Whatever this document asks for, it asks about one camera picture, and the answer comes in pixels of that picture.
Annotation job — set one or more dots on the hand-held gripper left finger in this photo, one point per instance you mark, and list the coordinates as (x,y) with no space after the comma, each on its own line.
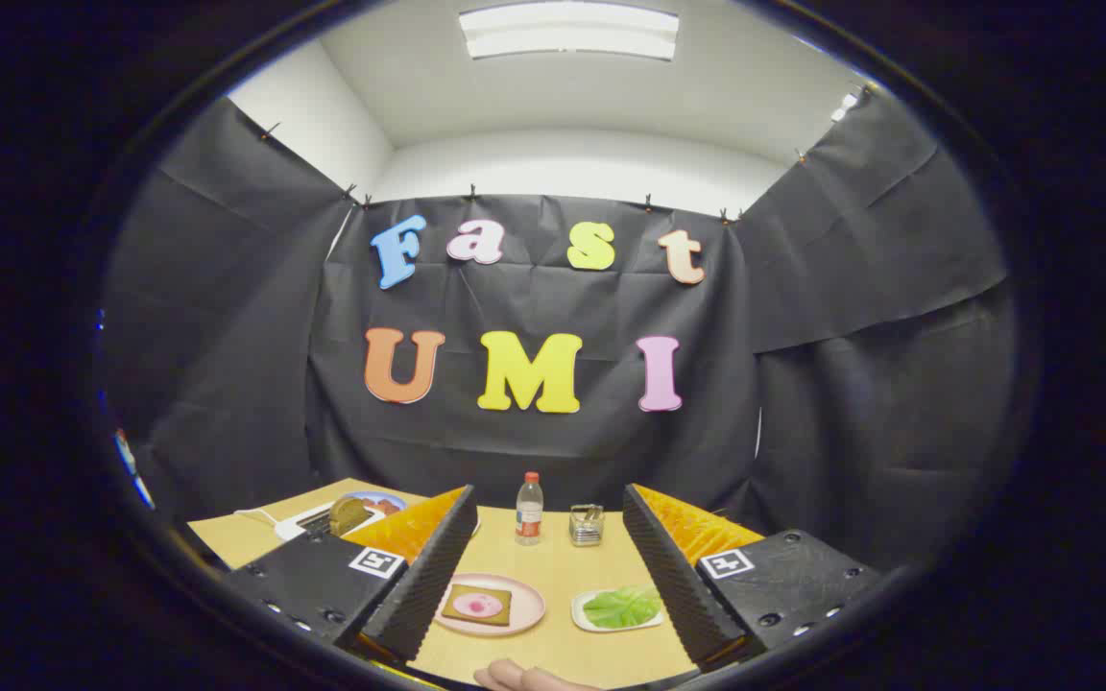
(428,585)

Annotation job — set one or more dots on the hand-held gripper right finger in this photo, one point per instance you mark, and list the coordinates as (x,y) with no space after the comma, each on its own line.
(673,585)

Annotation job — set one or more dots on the green lettuce leaf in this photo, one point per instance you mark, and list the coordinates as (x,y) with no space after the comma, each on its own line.
(622,607)

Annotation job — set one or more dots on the brown toast slice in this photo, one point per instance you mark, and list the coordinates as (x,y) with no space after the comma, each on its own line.
(348,515)

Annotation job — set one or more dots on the bread slice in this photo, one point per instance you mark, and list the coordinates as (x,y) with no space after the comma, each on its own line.
(454,607)

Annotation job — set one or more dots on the pink ham slice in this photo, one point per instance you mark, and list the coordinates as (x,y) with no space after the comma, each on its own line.
(483,605)

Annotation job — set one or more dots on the brown cooked meat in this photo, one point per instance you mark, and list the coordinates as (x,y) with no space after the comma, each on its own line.
(387,506)

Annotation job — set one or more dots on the small white square plate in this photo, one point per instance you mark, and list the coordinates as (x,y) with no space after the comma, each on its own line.
(580,619)

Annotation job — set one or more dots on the pink round plate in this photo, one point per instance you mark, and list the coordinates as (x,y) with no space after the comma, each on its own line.
(524,614)

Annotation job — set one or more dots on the clear cutlery holder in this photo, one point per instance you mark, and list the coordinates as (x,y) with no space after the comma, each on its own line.
(587,528)

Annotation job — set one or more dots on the blue round plate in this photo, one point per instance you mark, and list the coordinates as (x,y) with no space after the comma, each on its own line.
(366,498)

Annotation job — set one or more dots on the clear plastic bottle red cap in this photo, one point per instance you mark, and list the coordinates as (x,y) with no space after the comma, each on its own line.
(529,518)

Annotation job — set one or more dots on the white toaster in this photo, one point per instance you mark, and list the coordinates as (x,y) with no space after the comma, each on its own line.
(299,523)

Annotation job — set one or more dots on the black backdrop cloth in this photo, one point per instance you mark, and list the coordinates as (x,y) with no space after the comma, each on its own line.
(563,451)

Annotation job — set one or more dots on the red blue white object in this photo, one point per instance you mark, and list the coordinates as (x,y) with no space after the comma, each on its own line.
(131,461)

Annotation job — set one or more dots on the ceiling light panel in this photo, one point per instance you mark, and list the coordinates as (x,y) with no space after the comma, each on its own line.
(567,31)

